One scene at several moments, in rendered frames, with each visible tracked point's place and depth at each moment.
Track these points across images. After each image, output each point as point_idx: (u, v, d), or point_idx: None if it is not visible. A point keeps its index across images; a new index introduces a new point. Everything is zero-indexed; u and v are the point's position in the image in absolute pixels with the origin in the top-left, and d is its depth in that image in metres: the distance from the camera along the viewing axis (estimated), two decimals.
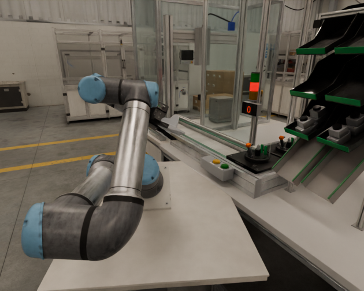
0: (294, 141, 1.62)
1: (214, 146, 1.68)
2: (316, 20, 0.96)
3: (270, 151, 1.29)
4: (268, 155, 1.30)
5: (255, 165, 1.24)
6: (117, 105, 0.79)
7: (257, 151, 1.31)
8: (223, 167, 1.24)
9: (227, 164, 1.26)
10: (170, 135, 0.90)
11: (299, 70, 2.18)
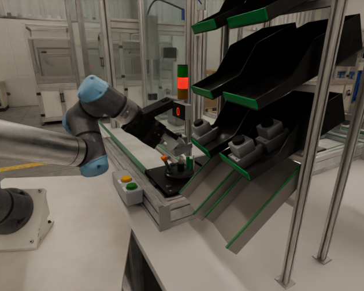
0: None
1: (148, 155, 1.39)
2: None
3: (193, 166, 0.99)
4: (192, 170, 1.00)
5: (169, 185, 0.94)
6: None
7: (178, 165, 1.02)
8: (129, 187, 0.94)
9: (135, 183, 0.97)
10: None
11: None
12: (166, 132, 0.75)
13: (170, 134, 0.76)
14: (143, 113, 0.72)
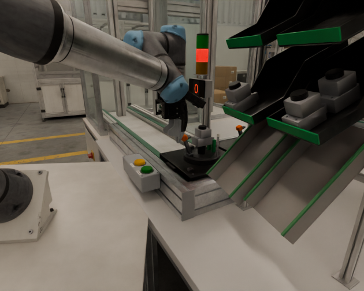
0: None
1: (159, 141, 1.26)
2: None
3: (217, 147, 0.86)
4: (216, 152, 0.87)
5: (190, 168, 0.81)
6: None
7: (200, 147, 0.89)
8: (144, 171, 0.81)
9: (151, 166, 0.84)
10: (178, 134, 0.83)
11: (279, 48, 1.75)
12: (184, 118, 0.77)
13: (184, 123, 0.78)
14: None
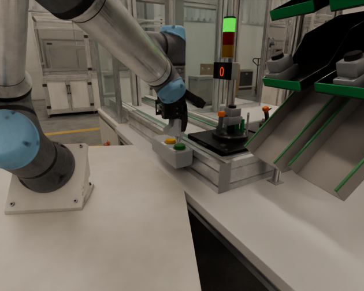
0: None
1: None
2: None
3: (247, 125, 0.88)
4: (245, 131, 0.89)
5: (223, 144, 0.83)
6: None
7: (229, 126, 0.91)
8: (177, 147, 0.83)
9: (184, 144, 0.86)
10: (178, 134, 0.83)
11: None
12: (184, 118, 0.77)
13: (184, 123, 0.78)
14: None
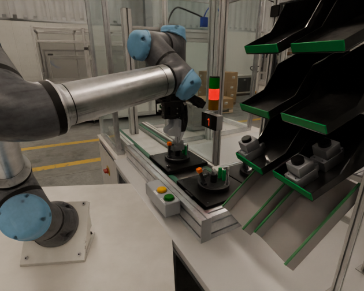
0: (232, 168, 1.22)
1: None
2: (274, 6, 0.69)
3: (187, 151, 1.29)
4: (186, 155, 1.30)
5: (168, 165, 1.24)
6: None
7: (175, 151, 1.31)
8: (167, 199, 0.96)
9: (173, 194, 0.98)
10: (178, 134, 0.83)
11: None
12: (184, 118, 0.77)
13: (184, 123, 0.78)
14: None
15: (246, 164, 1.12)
